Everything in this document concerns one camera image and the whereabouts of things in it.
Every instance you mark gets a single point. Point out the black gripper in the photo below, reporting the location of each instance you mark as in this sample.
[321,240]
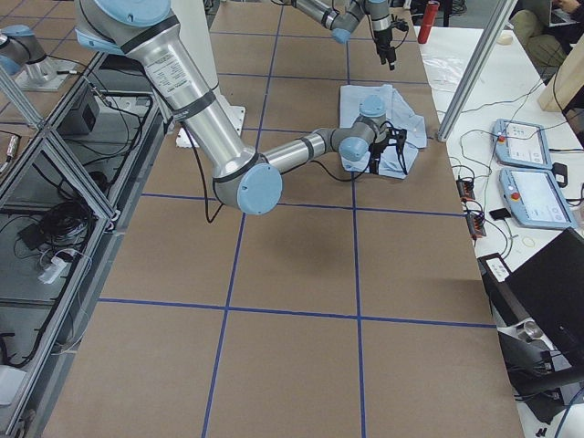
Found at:
[382,38]
[376,150]

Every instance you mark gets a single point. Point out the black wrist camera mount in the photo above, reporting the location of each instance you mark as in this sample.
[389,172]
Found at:
[395,137]
[399,23]

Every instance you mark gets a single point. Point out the light blue button-up shirt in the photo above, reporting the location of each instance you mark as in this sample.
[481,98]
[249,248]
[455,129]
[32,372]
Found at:
[373,101]

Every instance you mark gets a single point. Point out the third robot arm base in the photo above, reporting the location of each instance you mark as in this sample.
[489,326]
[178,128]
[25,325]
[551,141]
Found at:
[26,61]

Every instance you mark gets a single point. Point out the orange connector board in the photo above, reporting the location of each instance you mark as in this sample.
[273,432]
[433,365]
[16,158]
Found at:
[465,188]
[475,220]

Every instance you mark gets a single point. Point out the black monitor on arm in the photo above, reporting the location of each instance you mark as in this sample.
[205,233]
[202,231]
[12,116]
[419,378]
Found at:
[548,288]

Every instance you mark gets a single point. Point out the lower blue teach pendant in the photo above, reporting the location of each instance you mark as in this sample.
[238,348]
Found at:
[534,199]

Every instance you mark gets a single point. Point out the wooden board upright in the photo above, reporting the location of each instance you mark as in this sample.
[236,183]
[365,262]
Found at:
[566,83]

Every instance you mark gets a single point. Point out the orange connector board near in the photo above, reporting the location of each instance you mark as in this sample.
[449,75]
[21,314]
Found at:
[475,220]

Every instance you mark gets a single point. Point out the upper blue teach pendant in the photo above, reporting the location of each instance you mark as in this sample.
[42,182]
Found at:
[521,144]

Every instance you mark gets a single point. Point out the seated person dark hair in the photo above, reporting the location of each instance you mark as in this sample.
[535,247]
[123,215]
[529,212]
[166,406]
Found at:
[548,46]

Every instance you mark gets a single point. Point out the white power strip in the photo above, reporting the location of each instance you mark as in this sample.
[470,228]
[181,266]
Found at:
[53,270]

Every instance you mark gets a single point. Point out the grey electronics box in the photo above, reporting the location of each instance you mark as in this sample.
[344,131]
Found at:
[82,117]

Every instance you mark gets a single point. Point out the red cylinder tube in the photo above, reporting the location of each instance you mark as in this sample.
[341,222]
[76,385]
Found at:
[428,19]

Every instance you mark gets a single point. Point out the aluminium frame post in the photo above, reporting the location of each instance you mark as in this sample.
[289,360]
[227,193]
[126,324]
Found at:
[481,54]

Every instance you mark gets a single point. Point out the clear plastic bag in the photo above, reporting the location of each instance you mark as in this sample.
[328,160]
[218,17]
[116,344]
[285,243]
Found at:
[444,73]

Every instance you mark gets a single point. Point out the orange connector board far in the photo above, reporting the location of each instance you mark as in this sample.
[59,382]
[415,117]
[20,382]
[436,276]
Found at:
[465,188]

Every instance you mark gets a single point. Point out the blue teach pendant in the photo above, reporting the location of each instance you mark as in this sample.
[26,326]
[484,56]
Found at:
[521,144]
[534,199]

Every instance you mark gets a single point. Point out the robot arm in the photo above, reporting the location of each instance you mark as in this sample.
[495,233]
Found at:
[341,25]
[149,33]

